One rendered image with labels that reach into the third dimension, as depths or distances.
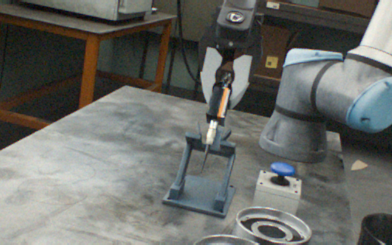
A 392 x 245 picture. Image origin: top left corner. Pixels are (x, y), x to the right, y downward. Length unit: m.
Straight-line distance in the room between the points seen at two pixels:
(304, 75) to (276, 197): 0.35
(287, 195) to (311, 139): 0.33
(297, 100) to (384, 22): 0.23
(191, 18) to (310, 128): 3.40
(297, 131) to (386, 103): 0.20
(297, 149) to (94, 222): 0.55
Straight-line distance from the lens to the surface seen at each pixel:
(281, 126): 1.20
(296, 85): 1.17
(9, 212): 0.79
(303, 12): 4.06
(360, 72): 1.09
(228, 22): 0.75
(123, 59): 4.97
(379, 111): 1.09
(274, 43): 4.16
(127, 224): 0.78
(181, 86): 4.85
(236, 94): 0.85
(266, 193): 0.89
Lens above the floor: 1.16
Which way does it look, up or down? 16 degrees down
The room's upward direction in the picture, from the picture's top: 11 degrees clockwise
